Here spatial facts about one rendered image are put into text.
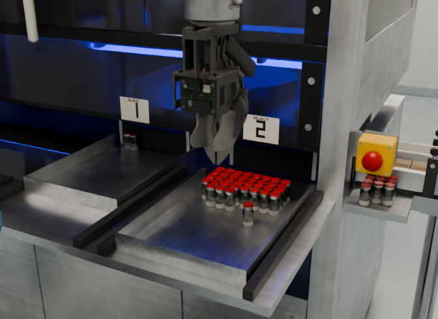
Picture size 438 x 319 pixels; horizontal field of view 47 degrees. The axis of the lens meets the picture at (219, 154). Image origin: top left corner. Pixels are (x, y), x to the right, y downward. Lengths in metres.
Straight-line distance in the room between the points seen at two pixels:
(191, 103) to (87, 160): 0.71
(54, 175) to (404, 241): 2.00
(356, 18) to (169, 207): 0.53
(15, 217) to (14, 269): 0.78
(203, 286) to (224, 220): 0.22
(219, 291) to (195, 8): 0.44
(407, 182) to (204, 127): 0.59
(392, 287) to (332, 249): 1.28
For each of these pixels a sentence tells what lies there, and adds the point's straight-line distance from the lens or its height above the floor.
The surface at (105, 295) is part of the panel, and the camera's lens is 1.65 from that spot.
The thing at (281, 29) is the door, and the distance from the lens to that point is 1.08.
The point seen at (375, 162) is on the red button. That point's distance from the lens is 1.05.
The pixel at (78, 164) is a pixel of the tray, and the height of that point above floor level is 0.88.
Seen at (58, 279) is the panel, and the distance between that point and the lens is 1.76.
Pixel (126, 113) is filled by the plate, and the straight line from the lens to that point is 1.31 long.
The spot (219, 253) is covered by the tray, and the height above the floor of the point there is 0.88.
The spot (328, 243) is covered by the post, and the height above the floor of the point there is 0.77.
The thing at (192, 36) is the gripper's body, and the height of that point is 1.28.
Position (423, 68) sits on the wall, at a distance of 5.72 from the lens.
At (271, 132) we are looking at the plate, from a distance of 1.13.
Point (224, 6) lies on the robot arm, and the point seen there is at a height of 1.32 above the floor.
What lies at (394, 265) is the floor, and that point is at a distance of 2.62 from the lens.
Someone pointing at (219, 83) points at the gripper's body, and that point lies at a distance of 0.66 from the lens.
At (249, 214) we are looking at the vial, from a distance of 0.99.
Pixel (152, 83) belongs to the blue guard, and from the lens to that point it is 1.24.
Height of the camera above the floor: 1.38
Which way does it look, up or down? 21 degrees down
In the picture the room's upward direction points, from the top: straight up
